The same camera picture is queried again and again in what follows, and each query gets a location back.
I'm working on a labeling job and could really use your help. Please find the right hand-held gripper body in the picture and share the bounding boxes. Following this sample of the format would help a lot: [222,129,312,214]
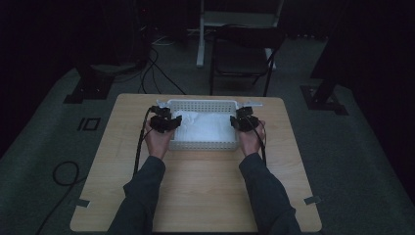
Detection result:
[229,115,260,133]

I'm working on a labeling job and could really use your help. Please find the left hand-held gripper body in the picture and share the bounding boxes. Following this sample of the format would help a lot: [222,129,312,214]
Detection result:
[149,114,183,134]

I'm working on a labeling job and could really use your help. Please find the white plastic basket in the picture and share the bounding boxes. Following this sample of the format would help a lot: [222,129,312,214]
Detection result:
[156,98,264,152]

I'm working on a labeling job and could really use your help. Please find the white cloth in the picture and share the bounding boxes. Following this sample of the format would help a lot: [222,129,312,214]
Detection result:
[171,110,237,143]

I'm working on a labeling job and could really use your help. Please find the person's right hand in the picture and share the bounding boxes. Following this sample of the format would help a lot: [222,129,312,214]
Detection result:
[238,119,266,158]

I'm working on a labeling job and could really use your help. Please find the person's left hand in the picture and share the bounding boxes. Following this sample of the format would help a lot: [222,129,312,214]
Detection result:
[144,118,176,161]

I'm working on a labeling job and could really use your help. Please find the black folding chair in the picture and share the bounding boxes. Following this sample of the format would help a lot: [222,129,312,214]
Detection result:
[208,24,287,98]

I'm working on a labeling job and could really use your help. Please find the black stand base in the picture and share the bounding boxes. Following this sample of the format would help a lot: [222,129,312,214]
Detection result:
[300,48,349,117]
[63,63,115,105]

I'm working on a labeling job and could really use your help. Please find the grey tape piece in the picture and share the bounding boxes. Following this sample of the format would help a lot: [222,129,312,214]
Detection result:
[303,195,322,207]

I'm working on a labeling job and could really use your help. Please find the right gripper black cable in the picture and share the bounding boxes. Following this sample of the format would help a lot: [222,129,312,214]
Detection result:
[245,116,268,166]

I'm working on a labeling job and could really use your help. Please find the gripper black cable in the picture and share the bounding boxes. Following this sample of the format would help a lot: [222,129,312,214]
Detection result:
[245,116,268,166]
[132,106,155,177]

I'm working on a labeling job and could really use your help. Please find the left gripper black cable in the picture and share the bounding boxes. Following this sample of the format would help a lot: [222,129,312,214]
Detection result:
[132,106,155,177]

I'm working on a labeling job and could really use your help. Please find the black floor cables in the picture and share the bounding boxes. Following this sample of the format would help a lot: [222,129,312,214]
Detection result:
[138,47,188,96]

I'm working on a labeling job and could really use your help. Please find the black floor cable loop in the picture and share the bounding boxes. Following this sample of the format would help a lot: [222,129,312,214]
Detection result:
[34,160,88,235]

